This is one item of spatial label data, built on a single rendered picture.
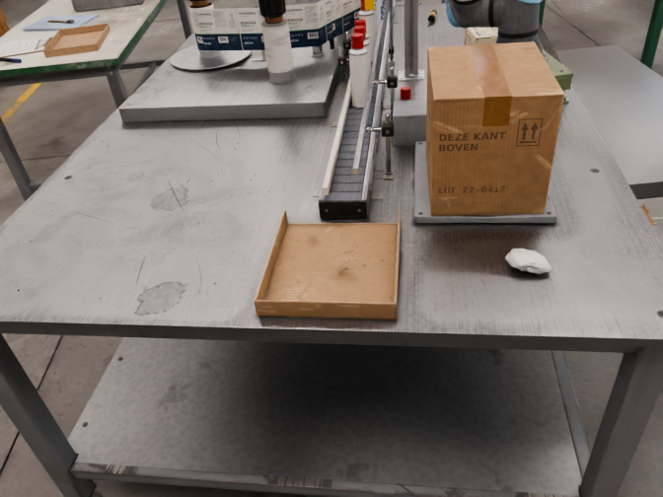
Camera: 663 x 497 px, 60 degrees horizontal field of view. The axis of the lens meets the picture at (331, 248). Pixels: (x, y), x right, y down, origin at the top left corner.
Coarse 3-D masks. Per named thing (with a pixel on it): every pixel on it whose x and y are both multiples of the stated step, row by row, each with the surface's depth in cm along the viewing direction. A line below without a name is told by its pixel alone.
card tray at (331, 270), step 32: (288, 224) 130; (320, 224) 129; (352, 224) 128; (384, 224) 127; (288, 256) 120; (320, 256) 119; (352, 256) 118; (384, 256) 117; (288, 288) 112; (320, 288) 111; (352, 288) 110; (384, 288) 110
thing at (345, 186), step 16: (384, 16) 237; (384, 32) 221; (352, 112) 164; (352, 128) 156; (352, 144) 148; (368, 144) 148; (336, 160) 142; (352, 160) 142; (336, 176) 136; (352, 176) 135; (336, 192) 130; (352, 192) 129
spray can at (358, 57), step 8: (352, 40) 155; (360, 40) 154; (352, 48) 157; (360, 48) 156; (352, 56) 156; (360, 56) 156; (352, 64) 158; (360, 64) 157; (352, 72) 159; (360, 72) 159; (352, 80) 161; (360, 80) 160; (368, 80) 162; (352, 88) 163; (360, 88) 161; (352, 96) 164; (360, 96) 163; (352, 104) 166; (360, 104) 164
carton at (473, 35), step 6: (468, 30) 208; (474, 30) 206; (480, 30) 205; (486, 30) 204; (492, 30) 204; (468, 36) 209; (474, 36) 201; (480, 36) 199; (486, 36) 198; (492, 36) 198; (468, 42) 209; (474, 42) 202; (480, 42) 199; (486, 42) 199; (492, 42) 200
